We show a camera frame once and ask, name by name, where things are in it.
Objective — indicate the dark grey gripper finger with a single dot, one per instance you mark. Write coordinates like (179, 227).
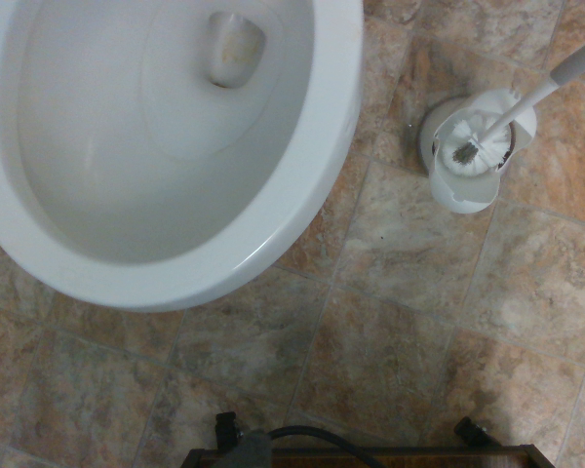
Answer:
(256, 451)

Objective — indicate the white toilet brush grey grip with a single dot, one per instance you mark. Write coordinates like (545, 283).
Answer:
(517, 105)

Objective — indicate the white ceramic toilet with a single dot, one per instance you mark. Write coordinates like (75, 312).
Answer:
(273, 219)

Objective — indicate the white toilet brush holder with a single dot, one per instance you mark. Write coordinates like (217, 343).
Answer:
(463, 195)

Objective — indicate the black cart caster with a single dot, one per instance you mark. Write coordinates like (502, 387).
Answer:
(470, 430)
(225, 426)

